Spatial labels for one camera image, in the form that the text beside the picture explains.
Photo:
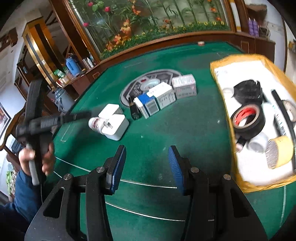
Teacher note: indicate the steel cup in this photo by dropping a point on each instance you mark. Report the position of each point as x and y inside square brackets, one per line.
[88, 63]

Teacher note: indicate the black lipstick tube gold band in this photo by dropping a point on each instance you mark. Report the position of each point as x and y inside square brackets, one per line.
[134, 111]

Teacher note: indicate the yellow round speaker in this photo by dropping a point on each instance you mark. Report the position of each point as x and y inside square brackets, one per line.
[279, 151]

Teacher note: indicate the white green medicine box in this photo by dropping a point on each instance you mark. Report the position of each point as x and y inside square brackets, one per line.
[164, 94]

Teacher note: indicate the white power adapter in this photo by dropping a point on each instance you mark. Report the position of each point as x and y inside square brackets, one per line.
[115, 127]
[109, 110]

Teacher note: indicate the long white tube box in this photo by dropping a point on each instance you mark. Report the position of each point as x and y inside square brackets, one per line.
[278, 116]

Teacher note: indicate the black marker pen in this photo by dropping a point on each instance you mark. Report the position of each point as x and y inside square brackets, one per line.
[240, 144]

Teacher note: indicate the blue sleeve left forearm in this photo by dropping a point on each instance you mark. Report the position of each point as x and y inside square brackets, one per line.
[27, 199]

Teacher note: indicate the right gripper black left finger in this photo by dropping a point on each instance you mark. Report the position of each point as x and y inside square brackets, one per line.
[76, 208]

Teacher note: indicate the person's left hand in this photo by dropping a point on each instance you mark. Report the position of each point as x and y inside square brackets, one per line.
[48, 160]

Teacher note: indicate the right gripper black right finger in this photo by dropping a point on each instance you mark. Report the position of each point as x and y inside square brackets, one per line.
[218, 211]

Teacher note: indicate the wooden shelf cabinet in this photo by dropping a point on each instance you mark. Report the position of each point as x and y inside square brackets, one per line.
[45, 53]

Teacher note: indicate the grey water jug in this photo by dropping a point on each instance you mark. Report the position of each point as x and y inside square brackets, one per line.
[63, 100]

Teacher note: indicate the flower mural panel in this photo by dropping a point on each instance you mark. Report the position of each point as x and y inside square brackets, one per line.
[114, 26]

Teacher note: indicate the white pill bottle red label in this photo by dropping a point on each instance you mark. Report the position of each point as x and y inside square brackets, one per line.
[96, 124]

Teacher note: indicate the purple bottle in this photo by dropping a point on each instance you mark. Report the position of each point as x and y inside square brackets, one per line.
[250, 26]
[255, 28]

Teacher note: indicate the black object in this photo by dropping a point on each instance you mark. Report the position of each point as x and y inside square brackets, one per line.
[248, 91]

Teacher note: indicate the blue and white medicine box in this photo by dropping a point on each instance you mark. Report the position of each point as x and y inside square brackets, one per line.
[147, 105]

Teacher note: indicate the round mahjong table control panel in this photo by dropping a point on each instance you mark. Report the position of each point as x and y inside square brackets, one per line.
[145, 82]

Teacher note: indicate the yellow cardboard box tray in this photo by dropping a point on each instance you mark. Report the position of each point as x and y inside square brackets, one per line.
[250, 168]

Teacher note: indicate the pink white medicine box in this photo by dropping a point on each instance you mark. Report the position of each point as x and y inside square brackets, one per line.
[184, 86]

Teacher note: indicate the black tape roll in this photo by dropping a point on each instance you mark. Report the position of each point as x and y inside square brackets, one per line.
[248, 120]

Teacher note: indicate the blue thermos jug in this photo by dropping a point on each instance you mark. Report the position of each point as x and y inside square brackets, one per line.
[73, 67]

